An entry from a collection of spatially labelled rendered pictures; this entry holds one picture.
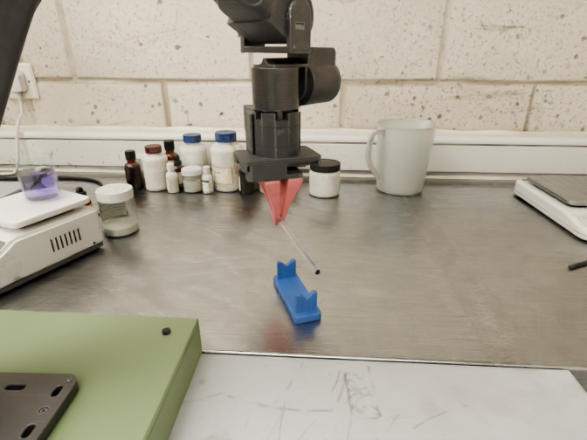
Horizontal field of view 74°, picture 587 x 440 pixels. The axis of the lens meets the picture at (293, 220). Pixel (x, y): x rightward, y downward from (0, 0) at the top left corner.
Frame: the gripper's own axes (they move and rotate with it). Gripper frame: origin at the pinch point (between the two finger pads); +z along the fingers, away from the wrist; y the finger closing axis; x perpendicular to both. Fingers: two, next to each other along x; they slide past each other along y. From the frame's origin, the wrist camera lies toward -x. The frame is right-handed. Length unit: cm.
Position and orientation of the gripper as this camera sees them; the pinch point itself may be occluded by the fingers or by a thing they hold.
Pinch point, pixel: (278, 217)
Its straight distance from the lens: 54.4
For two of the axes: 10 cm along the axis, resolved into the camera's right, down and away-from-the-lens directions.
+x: 3.0, 3.7, -8.8
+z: 0.0, 9.2, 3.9
